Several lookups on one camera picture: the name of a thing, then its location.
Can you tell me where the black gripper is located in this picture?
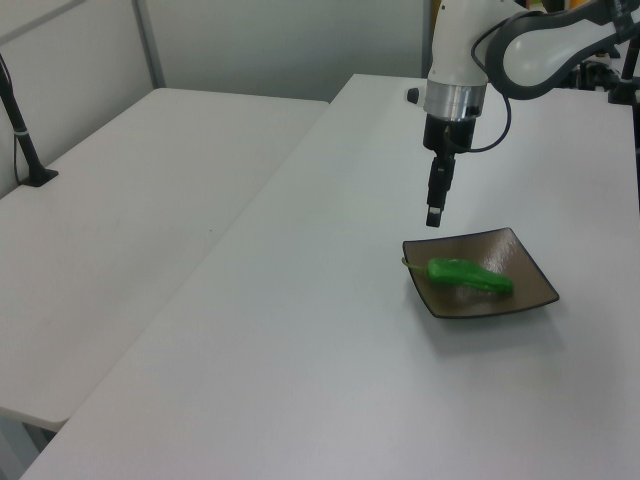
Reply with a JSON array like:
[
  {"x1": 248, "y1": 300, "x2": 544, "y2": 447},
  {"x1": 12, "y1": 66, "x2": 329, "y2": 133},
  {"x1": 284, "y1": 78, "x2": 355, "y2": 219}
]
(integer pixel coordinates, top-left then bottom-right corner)
[{"x1": 422, "y1": 114, "x2": 477, "y2": 229}]

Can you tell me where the green chili pepper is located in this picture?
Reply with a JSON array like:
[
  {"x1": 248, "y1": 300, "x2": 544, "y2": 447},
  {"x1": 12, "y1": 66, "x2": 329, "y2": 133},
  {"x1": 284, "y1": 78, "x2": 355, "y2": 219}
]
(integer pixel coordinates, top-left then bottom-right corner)
[{"x1": 398, "y1": 255, "x2": 515, "y2": 296}]

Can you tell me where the square brown ceramic plate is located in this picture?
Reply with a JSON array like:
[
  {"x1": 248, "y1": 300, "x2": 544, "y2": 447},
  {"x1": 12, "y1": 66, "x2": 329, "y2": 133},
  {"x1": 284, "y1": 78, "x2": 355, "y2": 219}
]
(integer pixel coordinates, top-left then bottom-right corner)
[{"x1": 402, "y1": 227, "x2": 561, "y2": 320}]

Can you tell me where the black clamp stand pole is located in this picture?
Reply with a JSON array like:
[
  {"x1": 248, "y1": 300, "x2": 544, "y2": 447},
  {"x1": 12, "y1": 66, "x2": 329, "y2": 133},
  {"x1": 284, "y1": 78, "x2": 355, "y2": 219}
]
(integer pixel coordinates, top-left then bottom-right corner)
[{"x1": 607, "y1": 37, "x2": 640, "y2": 106}]

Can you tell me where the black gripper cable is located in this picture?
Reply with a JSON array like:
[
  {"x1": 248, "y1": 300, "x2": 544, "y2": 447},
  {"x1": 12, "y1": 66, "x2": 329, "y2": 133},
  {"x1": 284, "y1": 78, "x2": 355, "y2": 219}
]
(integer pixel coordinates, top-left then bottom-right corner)
[{"x1": 471, "y1": 29, "x2": 513, "y2": 152}]

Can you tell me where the grey partition frame post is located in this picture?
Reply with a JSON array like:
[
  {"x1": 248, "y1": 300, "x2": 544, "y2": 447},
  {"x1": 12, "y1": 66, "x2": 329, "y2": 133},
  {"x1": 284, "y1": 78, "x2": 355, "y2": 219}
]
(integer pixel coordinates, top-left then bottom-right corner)
[{"x1": 131, "y1": 0, "x2": 167, "y2": 92}]

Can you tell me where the black camera stand pole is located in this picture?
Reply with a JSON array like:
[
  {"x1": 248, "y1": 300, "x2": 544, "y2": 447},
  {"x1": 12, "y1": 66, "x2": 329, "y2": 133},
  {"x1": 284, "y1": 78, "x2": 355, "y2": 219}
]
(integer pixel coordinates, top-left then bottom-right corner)
[{"x1": 0, "y1": 52, "x2": 60, "y2": 189}]

